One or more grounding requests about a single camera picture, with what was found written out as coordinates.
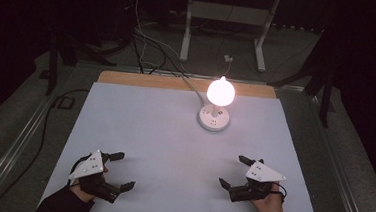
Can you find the white metal stand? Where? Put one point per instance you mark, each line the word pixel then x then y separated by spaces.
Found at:
pixel 229 13

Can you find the person's left hand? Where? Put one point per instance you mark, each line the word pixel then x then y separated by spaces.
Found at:
pixel 81 192

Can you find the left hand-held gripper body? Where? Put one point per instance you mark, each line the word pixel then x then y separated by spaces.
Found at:
pixel 88 167

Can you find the small white plug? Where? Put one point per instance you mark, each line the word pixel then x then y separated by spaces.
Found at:
pixel 228 58

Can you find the black tripod stand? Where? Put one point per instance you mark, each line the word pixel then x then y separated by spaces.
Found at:
pixel 325 102

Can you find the round white power socket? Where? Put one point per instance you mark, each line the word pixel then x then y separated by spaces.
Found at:
pixel 213 123

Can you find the white table mat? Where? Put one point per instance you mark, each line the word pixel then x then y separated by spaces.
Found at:
pixel 160 134

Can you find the black square floor bracket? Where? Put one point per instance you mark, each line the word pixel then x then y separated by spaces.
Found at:
pixel 66 102

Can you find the person's right hand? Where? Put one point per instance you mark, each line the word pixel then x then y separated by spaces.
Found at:
pixel 270 207

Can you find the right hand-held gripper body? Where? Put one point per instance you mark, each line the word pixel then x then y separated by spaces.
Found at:
pixel 259 177

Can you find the glowing round plug-in lamp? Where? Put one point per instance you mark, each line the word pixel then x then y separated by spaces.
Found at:
pixel 220 92

